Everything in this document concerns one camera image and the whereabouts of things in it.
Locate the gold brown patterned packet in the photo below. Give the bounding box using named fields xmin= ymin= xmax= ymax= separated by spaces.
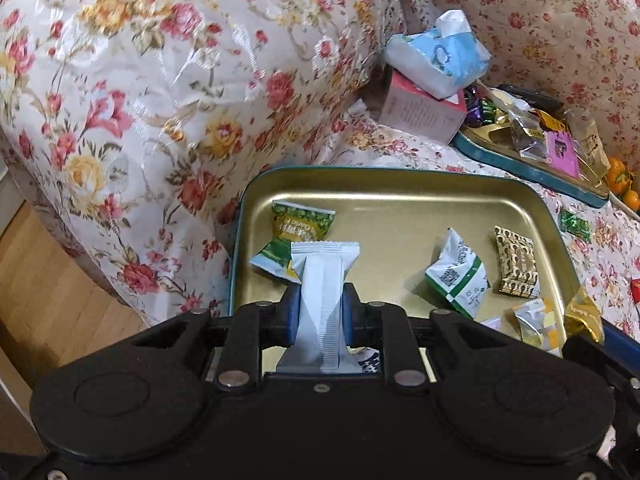
xmin=492 ymin=226 xmax=542 ymax=300

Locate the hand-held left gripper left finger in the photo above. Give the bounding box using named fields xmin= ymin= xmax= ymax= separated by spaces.
xmin=132 ymin=284 xmax=303 ymax=391

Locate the yellow white snack packet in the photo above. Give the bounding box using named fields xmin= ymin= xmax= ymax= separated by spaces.
xmin=512 ymin=297 xmax=568 ymax=358

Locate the floral sofa cover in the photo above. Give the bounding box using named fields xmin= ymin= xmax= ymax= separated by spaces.
xmin=0 ymin=0 xmax=640 ymax=480

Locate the blue white bear packet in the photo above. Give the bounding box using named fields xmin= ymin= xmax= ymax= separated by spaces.
xmin=356 ymin=346 xmax=385 ymax=376

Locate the pink snack packet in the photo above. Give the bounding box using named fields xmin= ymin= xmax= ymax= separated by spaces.
xmin=544 ymin=130 xmax=582 ymax=179

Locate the dark green candy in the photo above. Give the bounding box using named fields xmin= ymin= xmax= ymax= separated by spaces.
xmin=558 ymin=209 xmax=593 ymax=241

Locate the clear dark snack packet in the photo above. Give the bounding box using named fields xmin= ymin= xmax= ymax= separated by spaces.
xmin=509 ymin=107 xmax=548 ymax=161

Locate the shallow teal tin tray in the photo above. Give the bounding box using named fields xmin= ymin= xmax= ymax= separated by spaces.
xmin=452 ymin=120 xmax=611 ymax=209

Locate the gold paper packet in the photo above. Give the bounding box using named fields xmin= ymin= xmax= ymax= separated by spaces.
xmin=567 ymin=117 xmax=612 ymax=188

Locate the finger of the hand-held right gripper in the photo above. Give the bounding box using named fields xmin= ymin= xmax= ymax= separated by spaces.
xmin=602 ymin=317 xmax=640 ymax=358
xmin=562 ymin=332 xmax=640 ymax=401

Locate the orange snack packet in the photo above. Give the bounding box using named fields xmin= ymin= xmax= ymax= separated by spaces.
xmin=536 ymin=109 xmax=570 ymax=133

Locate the deep teal tin tray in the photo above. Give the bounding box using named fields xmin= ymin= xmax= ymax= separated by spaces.
xmin=229 ymin=166 xmax=586 ymax=376

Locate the pile of foil wrapped candies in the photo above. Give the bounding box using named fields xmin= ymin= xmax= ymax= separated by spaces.
xmin=462 ymin=84 xmax=503 ymax=128

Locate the small gold candy packet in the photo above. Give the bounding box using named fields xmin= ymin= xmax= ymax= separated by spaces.
xmin=564 ymin=286 xmax=607 ymax=347

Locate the blue tissue pack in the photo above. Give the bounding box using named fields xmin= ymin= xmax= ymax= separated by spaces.
xmin=385 ymin=10 xmax=493 ymax=101

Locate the green yellow snack packet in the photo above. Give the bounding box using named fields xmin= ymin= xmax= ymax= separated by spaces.
xmin=249 ymin=201 xmax=337 ymax=281

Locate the pink tissue box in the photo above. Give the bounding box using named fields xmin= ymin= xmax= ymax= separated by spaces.
xmin=380 ymin=69 xmax=468 ymax=145

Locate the green white snack packet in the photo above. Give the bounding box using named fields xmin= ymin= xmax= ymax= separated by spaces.
xmin=424 ymin=227 xmax=490 ymax=320

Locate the black oblong packet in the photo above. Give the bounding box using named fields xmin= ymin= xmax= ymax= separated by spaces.
xmin=499 ymin=84 xmax=566 ymax=112

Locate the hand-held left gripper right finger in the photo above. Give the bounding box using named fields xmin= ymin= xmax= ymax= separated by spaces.
xmin=342 ymin=284 xmax=511 ymax=391

